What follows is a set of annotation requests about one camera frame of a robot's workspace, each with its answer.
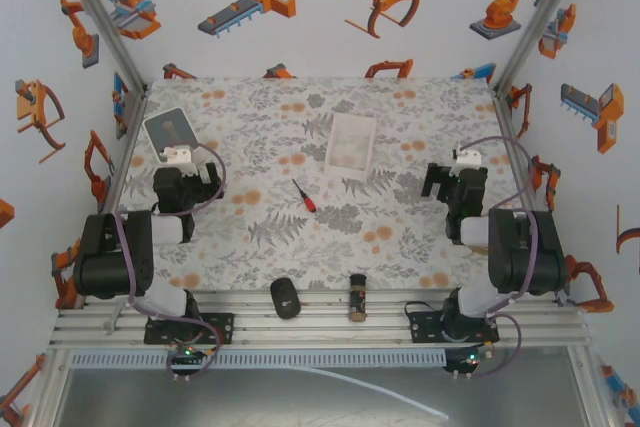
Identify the aluminium rail mounting frame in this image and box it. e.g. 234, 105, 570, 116
47, 288, 594, 354

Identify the circuit board with led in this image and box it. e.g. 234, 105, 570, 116
442, 346, 493, 378
166, 345, 212, 382

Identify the right circuit board with LED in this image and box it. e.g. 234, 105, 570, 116
442, 346, 493, 378

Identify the red-handled screwdriver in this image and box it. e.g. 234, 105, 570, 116
292, 178, 319, 215

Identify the black oval computer mouse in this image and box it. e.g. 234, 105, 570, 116
269, 277, 302, 321

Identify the white thin cable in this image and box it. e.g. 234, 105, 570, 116
297, 365, 450, 422

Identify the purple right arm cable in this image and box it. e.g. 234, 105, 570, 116
458, 135, 540, 381

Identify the left circuit board with LED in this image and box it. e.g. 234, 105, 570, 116
166, 345, 212, 382

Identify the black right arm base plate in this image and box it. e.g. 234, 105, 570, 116
409, 310, 501, 345

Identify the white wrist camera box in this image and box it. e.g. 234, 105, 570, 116
159, 144, 207, 179
453, 143, 483, 169

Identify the grey slotted cable duct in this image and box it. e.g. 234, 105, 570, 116
71, 351, 447, 369

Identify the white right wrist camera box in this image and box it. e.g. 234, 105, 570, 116
453, 143, 483, 169

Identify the clear plastic bin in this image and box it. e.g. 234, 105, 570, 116
323, 112, 378, 180

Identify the grey rounded rectangular tray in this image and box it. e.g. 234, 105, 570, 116
142, 106, 199, 165

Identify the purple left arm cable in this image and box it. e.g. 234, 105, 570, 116
114, 142, 227, 383

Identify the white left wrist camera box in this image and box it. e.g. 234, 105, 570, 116
159, 144, 207, 179

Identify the aluminium corner post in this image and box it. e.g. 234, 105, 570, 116
491, 0, 593, 94
51, 0, 150, 94

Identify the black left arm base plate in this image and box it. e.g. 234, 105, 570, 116
143, 312, 236, 346

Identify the dark cylindrical bottle with cork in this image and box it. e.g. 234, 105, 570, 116
347, 273, 369, 323

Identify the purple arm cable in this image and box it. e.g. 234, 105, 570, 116
458, 135, 540, 381
114, 142, 227, 383

